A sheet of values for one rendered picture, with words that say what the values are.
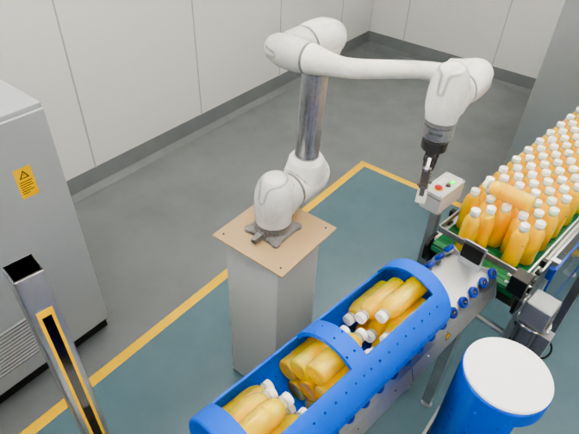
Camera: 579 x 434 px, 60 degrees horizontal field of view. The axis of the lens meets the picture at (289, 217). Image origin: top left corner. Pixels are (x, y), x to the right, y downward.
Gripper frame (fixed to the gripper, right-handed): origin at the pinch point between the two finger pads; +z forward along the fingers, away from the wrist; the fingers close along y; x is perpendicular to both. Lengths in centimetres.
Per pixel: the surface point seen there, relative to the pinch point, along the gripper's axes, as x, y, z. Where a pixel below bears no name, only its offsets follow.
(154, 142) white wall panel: -240, -164, 138
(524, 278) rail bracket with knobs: 44, -31, 49
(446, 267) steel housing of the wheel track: 15, -32, 56
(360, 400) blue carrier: 1, 53, 37
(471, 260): 24, -35, 51
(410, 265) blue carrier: 2.5, 5.4, 26.0
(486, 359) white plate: 34, 17, 45
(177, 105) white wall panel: -234, -193, 114
